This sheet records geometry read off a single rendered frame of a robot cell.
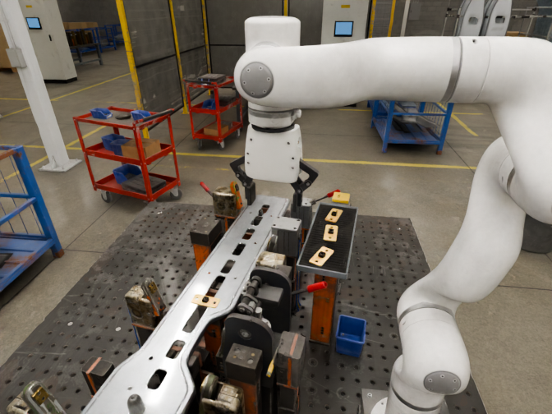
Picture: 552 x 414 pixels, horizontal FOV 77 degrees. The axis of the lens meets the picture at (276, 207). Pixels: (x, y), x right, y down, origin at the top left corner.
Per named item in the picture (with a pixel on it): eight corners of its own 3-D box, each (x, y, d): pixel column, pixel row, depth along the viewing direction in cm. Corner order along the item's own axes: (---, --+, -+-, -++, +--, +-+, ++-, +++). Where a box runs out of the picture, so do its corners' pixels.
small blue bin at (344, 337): (337, 330, 133) (339, 314, 128) (363, 336, 130) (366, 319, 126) (333, 353, 123) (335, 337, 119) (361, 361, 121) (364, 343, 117)
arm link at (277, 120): (305, 102, 60) (304, 118, 62) (257, 98, 63) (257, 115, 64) (293, 114, 54) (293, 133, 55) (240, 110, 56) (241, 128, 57)
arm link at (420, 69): (464, 123, 43) (231, 114, 48) (436, 95, 57) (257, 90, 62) (485, 43, 39) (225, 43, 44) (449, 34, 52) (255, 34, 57)
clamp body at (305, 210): (290, 258, 170) (292, 194, 152) (312, 262, 168) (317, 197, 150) (285, 270, 162) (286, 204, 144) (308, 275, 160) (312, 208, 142)
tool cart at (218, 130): (218, 134, 557) (212, 69, 508) (243, 136, 544) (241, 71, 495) (190, 150, 490) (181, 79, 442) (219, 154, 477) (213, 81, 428)
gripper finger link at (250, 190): (255, 168, 67) (255, 199, 70) (239, 167, 68) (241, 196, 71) (249, 175, 64) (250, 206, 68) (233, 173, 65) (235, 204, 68)
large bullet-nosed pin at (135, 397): (136, 405, 79) (131, 388, 76) (149, 408, 78) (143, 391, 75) (128, 418, 77) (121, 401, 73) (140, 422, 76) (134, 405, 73)
